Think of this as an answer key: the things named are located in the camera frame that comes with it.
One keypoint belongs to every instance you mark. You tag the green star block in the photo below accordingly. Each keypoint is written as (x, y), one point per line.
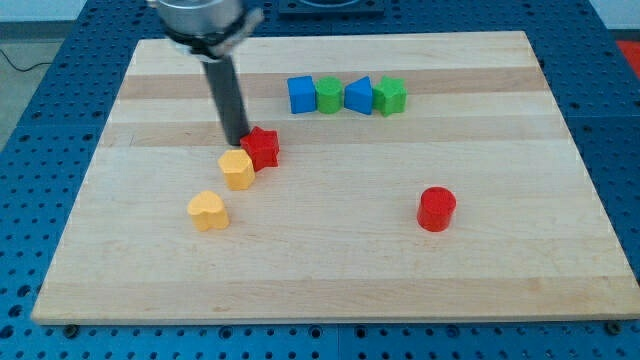
(390, 96)

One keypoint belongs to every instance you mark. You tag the light wooden board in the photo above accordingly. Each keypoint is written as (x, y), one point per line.
(330, 235)

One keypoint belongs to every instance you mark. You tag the red star block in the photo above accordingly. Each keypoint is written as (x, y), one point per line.
(262, 146)

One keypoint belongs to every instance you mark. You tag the yellow heart block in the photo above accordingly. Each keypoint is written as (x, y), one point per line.
(207, 211)

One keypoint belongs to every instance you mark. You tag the yellow hexagon block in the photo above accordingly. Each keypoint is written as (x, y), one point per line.
(237, 169)

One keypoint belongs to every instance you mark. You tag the red cylinder block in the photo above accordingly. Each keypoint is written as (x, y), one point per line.
(436, 208)

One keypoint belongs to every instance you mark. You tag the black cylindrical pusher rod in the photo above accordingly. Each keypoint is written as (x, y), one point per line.
(225, 89)

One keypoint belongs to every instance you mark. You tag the blue cube block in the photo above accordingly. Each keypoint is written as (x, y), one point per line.
(302, 94)

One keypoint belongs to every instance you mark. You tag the green cylinder block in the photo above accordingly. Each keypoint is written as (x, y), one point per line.
(329, 94)

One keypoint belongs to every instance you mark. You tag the blue triangle block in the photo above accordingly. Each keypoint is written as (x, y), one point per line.
(358, 96)

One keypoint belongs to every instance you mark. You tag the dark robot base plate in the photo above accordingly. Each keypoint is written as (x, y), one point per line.
(311, 8)

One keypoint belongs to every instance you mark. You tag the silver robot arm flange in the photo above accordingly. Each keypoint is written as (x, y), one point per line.
(208, 30)

